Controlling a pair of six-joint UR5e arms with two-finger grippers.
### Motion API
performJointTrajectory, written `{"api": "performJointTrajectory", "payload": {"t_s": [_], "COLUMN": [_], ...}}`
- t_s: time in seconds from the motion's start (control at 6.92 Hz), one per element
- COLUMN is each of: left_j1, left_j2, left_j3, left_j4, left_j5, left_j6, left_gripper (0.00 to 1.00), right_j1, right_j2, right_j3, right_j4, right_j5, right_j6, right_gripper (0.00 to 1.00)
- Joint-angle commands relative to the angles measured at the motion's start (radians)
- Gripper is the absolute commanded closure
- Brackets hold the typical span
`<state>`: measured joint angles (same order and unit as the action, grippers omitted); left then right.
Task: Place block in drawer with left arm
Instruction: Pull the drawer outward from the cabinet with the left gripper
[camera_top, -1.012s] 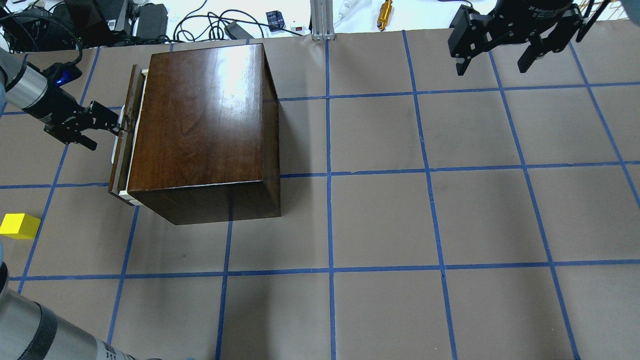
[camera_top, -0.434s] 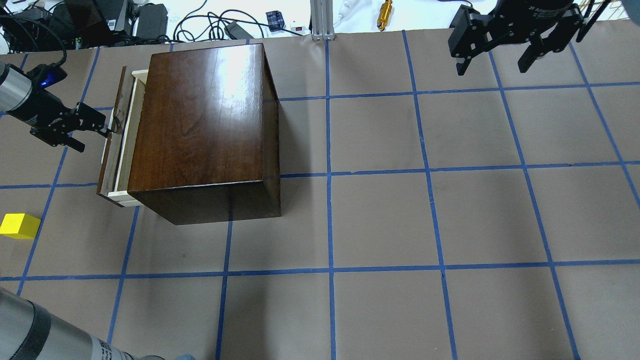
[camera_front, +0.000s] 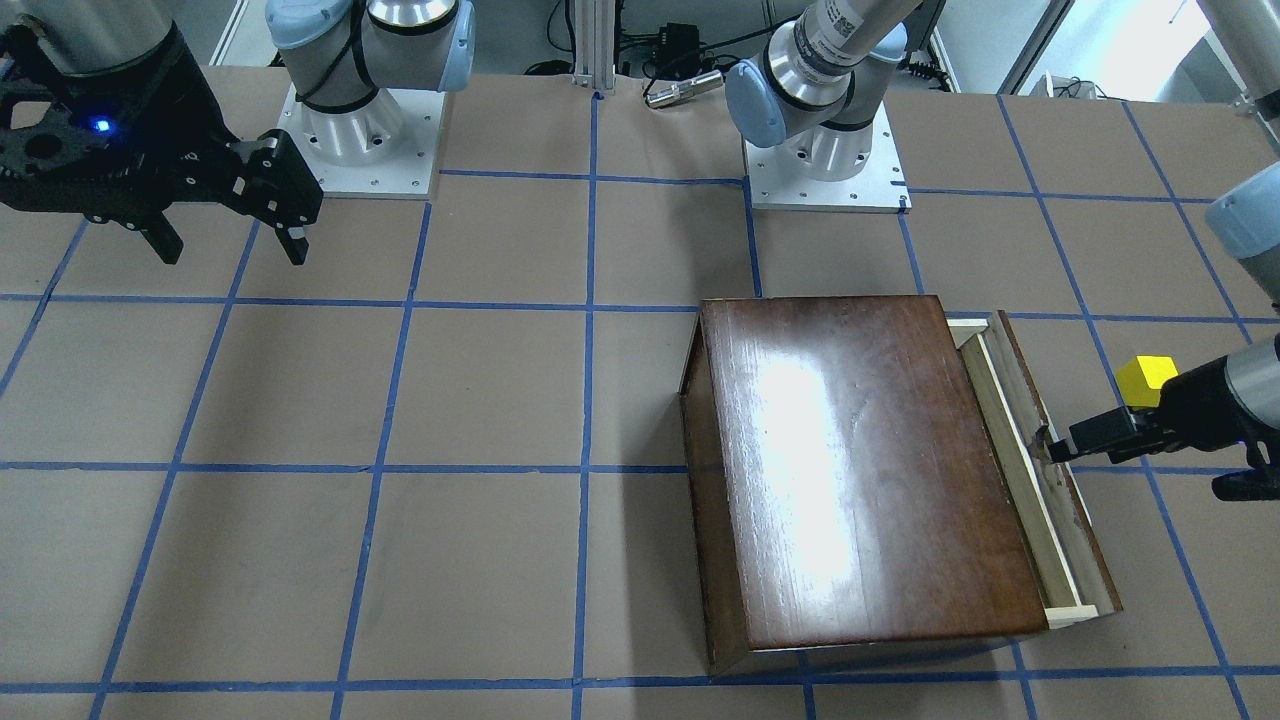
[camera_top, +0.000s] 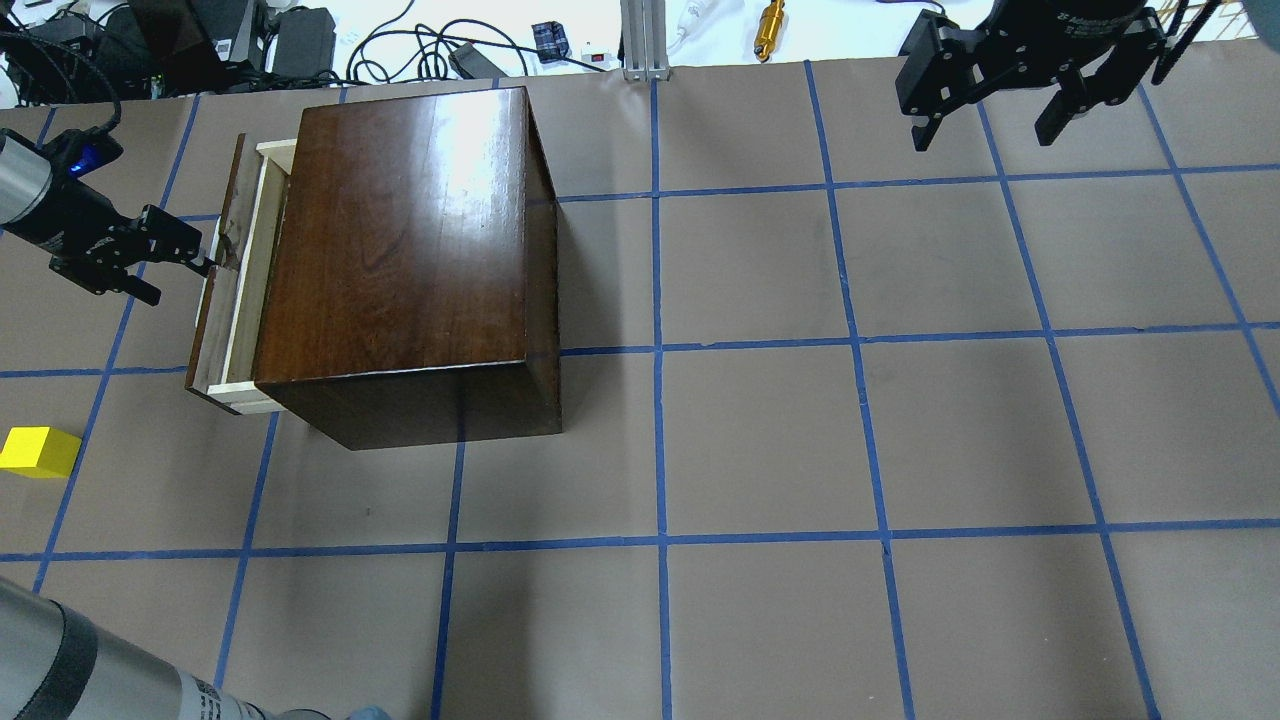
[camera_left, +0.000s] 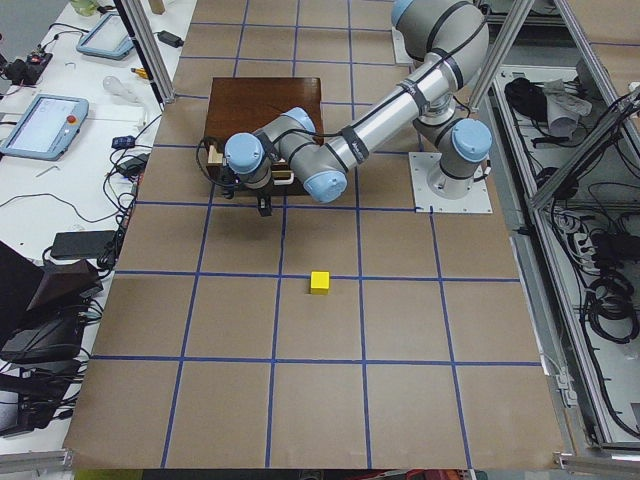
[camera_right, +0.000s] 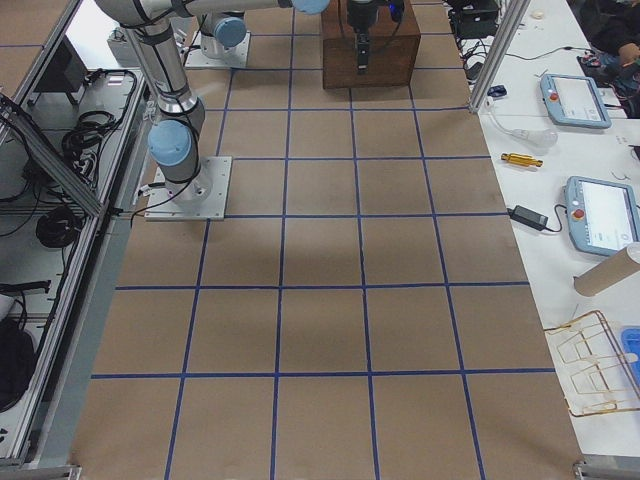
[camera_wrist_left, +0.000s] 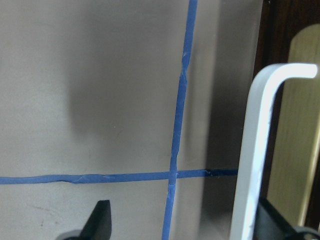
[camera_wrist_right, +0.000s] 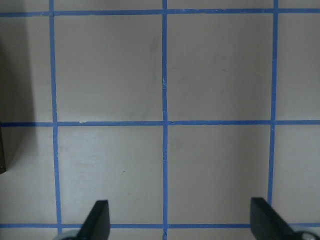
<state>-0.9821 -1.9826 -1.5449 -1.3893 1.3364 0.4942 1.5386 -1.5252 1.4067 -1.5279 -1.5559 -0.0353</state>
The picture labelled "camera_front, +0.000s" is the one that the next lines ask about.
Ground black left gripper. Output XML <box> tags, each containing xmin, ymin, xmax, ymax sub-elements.
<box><xmin>1036</xmin><ymin>355</ymin><xmax>1279</xmax><ymax>501</ymax></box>

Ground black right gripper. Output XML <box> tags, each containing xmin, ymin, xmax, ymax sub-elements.
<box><xmin>3</xmin><ymin>22</ymin><xmax>323</xmax><ymax>266</ymax></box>

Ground yellow cube block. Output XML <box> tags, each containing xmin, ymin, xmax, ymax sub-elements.
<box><xmin>1114</xmin><ymin>355</ymin><xmax>1179</xmax><ymax>409</ymax></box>

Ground wooden drawer with white handle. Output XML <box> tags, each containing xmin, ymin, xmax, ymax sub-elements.
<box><xmin>947</xmin><ymin>311</ymin><xmax>1124</xmax><ymax>630</ymax></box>

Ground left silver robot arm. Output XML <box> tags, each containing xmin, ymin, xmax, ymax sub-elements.
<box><xmin>724</xmin><ymin>1</ymin><xmax>1279</xmax><ymax>501</ymax></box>

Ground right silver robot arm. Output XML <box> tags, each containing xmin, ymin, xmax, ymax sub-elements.
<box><xmin>3</xmin><ymin>1</ymin><xmax>475</xmax><ymax>265</ymax></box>

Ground dark wooden drawer cabinet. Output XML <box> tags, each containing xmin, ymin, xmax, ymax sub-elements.
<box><xmin>678</xmin><ymin>295</ymin><xmax>1048</xmax><ymax>676</ymax></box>

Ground silver metal cylinder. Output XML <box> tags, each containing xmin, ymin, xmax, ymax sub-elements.
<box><xmin>644</xmin><ymin>70</ymin><xmax>724</xmax><ymax>110</ymax></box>

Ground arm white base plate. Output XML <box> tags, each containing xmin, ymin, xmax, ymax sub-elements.
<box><xmin>278</xmin><ymin>86</ymin><xmax>451</xmax><ymax>200</ymax></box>
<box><xmin>742</xmin><ymin>102</ymin><xmax>913</xmax><ymax>214</ymax></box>

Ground aluminium frame post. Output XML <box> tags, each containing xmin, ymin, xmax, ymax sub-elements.
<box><xmin>564</xmin><ymin>1</ymin><xmax>620</xmax><ymax>99</ymax></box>

